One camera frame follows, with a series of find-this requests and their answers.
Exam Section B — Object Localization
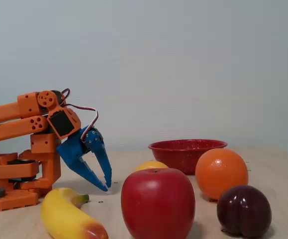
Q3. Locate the red apple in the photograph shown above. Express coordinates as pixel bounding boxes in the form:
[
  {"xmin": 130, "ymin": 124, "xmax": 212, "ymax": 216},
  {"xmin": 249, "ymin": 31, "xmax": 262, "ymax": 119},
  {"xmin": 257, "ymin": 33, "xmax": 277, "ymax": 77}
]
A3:
[{"xmin": 120, "ymin": 168, "xmax": 196, "ymax": 239}]

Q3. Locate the yellow banana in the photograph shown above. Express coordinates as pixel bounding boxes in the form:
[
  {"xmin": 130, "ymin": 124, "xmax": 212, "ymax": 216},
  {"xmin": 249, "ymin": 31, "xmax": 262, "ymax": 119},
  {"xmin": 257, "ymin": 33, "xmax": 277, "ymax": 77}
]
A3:
[{"xmin": 40, "ymin": 187, "xmax": 109, "ymax": 239}]

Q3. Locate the yellow orange peach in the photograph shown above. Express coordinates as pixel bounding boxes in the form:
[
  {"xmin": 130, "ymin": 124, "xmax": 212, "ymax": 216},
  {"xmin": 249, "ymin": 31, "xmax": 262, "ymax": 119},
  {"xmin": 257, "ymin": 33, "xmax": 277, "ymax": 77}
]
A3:
[{"xmin": 133, "ymin": 160, "xmax": 169, "ymax": 172}]

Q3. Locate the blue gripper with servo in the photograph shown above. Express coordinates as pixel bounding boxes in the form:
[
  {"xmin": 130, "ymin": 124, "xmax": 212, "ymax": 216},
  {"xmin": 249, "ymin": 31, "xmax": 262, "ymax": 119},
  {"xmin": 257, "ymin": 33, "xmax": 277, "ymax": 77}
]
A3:
[{"xmin": 56, "ymin": 125, "xmax": 112, "ymax": 192}]

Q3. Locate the dark purple plum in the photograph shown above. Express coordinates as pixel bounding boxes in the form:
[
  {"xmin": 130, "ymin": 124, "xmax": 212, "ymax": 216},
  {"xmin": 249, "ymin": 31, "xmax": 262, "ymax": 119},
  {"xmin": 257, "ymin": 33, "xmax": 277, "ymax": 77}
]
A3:
[{"xmin": 216, "ymin": 184, "xmax": 273, "ymax": 239}]

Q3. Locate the red white gripper servo cable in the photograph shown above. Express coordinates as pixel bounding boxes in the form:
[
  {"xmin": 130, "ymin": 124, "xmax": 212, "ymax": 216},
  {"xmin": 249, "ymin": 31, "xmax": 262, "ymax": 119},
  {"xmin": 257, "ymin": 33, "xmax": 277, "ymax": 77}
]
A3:
[{"xmin": 60, "ymin": 88, "xmax": 99, "ymax": 144}]

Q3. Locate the orange fruit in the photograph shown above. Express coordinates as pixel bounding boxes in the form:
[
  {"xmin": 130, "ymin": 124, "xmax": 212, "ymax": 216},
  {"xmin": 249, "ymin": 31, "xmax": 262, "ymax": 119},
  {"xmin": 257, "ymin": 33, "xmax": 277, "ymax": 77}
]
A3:
[{"xmin": 195, "ymin": 148, "xmax": 249, "ymax": 201}]

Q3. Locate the red speckled bowl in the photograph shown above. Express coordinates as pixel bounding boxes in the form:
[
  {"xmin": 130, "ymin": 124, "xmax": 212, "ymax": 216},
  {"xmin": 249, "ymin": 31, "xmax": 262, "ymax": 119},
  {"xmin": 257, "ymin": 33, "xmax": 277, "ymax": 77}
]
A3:
[{"xmin": 148, "ymin": 139, "xmax": 228, "ymax": 175}]

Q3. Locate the orange robot base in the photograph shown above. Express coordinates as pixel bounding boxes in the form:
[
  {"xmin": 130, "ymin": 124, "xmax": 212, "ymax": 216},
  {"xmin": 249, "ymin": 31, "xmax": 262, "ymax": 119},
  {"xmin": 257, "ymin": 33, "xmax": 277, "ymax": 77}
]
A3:
[{"xmin": 0, "ymin": 144, "xmax": 40, "ymax": 212}]

